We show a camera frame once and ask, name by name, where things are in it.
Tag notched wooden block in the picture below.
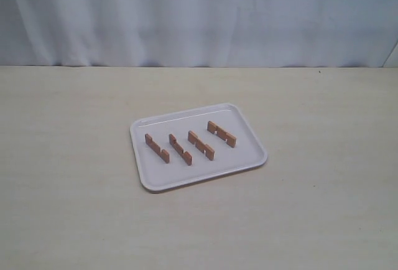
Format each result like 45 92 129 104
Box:
169 134 193 166
207 121 236 148
188 131 215 161
144 133 170 164

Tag white curtain backdrop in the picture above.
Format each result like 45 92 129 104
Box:
1 0 397 67

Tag white plastic tray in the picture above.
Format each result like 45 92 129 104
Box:
130 103 268 192

